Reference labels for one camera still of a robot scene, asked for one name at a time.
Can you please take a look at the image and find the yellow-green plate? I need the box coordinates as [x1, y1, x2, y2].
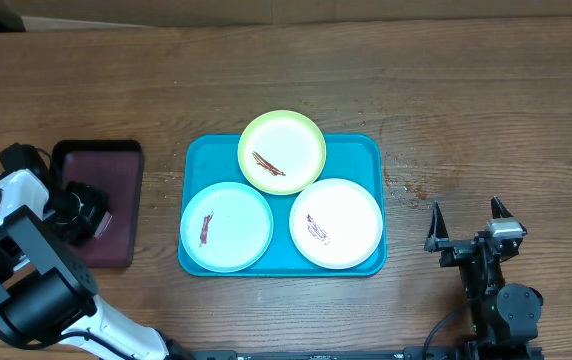
[237, 110, 327, 195]

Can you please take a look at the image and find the black tray with red liquid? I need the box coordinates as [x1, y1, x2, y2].
[52, 140, 143, 268]

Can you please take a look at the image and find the green and pink sponge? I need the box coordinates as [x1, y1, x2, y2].
[93, 212, 112, 238]

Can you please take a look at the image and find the pink-white plate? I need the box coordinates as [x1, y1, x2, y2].
[289, 178, 384, 270]

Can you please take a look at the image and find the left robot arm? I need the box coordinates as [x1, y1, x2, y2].
[0, 169, 192, 359]

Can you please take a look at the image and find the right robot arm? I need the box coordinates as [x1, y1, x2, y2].
[421, 197, 543, 359]

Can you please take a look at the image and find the teal plastic tray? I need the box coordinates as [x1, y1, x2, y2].
[181, 134, 388, 278]

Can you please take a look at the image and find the light blue plate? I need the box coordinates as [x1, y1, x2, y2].
[179, 182, 274, 274]

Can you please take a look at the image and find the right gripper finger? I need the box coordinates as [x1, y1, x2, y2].
[424, 201, 449, 252]
[491, 196, 513, 219]

